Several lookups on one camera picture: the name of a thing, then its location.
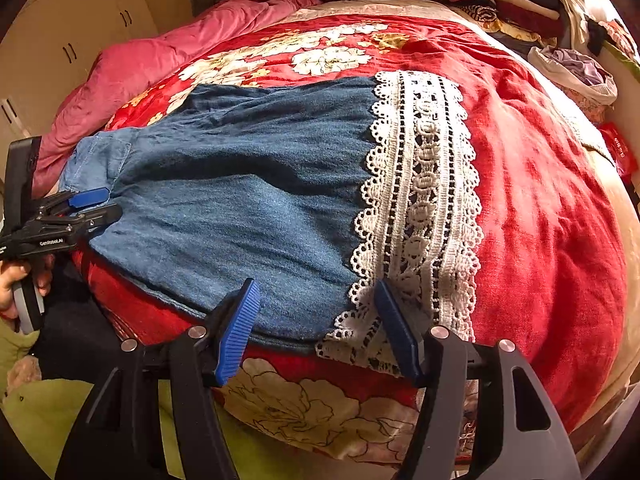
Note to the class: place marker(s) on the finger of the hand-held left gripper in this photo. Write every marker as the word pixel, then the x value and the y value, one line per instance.
pixel 90 197
pixel 100 217

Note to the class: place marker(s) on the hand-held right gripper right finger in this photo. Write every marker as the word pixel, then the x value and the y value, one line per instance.
pixel 400 335

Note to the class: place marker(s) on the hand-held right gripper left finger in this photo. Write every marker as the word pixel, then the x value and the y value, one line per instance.
pixel 240 330

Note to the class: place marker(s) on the blue denim pants lace trim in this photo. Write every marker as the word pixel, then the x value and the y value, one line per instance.
pixel 240 200

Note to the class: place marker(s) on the person's left forearm green sleeve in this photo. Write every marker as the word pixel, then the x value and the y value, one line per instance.
pixel 12 345

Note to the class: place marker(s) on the person's left hand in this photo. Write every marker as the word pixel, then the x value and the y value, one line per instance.
pixel 10 280

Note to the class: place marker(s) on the beige fuzzy cloth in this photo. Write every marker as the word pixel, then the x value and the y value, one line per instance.
pixel 22 372

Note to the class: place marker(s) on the pink quilt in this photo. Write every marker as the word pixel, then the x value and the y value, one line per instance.
pixel 150 60

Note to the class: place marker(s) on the red floral blanket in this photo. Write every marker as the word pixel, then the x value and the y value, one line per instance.
pixel 525 210

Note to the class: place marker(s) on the person's green jacket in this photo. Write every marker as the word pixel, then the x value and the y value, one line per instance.
pixel 50 420

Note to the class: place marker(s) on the cream wardrobe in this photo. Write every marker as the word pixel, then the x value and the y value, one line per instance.
pixel 65 10

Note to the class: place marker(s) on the red packet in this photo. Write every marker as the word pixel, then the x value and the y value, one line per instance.
pixel 620 147

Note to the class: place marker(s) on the purple and white clothes heap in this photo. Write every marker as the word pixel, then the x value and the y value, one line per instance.
pixel 575 72

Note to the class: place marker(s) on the pile of folded clothes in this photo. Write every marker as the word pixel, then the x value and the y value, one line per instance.
pixel 500 0

